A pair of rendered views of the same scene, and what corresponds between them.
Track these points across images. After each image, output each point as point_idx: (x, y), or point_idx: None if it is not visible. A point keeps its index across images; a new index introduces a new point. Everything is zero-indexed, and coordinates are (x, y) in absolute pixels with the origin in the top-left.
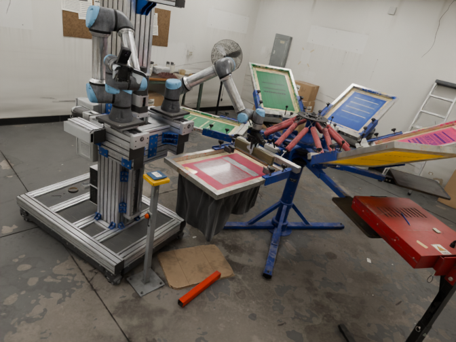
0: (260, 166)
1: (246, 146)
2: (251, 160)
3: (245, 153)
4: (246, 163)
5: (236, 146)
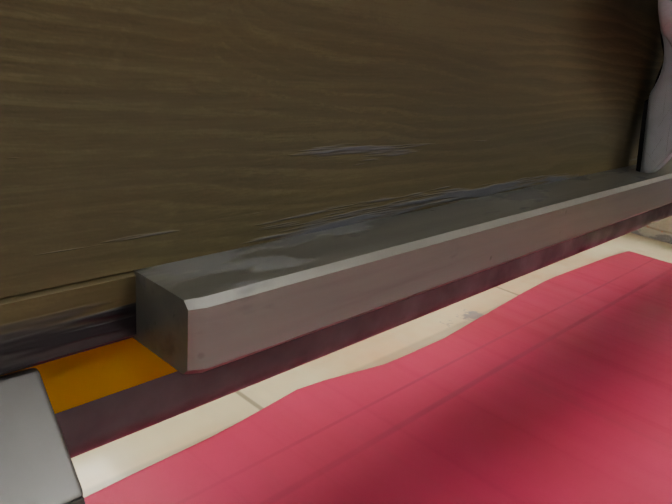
0: (531, 294)
1: (562, 16)
2: (355, 350)
3: (606, 214)
4: (630, 436)
5: (230, 282)
